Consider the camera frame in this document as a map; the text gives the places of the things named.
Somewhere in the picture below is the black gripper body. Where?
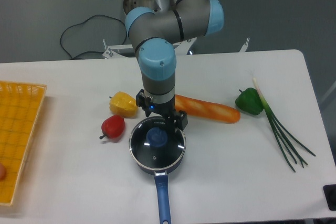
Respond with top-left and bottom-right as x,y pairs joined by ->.
146,100 -> 175,123

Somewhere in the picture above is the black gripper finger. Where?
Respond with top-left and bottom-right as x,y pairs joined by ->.
135,89 -> 152,117
165,110 -> 188,134

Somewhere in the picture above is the glass lid blue knob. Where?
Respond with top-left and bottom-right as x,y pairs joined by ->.
129,116 -> 187,170

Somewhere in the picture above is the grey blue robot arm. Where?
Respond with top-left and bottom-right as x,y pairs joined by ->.
125,0 -> 224,132

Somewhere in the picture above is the baguette bread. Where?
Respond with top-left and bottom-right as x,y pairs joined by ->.
175,94 -> 240,124

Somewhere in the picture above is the yellow bell pepper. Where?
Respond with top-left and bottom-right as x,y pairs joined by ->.
109,91 -> 138,118

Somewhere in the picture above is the red bell pepper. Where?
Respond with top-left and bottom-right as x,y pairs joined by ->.
99,115 -> 125,139

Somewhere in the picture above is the green bell pepper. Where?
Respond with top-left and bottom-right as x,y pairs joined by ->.
235,88 -> 264,115

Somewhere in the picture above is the green onion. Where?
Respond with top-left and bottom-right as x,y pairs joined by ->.
252,77 -> 316,173

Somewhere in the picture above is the yellow woven basket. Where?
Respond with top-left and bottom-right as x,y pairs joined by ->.
1,81 -> 47,206

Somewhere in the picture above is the black object table corner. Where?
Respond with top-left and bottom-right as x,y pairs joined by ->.
323,184 -> 336,211

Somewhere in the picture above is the dark pot blue handle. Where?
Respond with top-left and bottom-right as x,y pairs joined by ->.
138,164 -> 180,223

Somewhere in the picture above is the black cable on floor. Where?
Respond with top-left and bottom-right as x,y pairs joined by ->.
60,15 -> 128,60

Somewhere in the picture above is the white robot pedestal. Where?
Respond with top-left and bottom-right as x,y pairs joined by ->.
122,0 -> 174,57

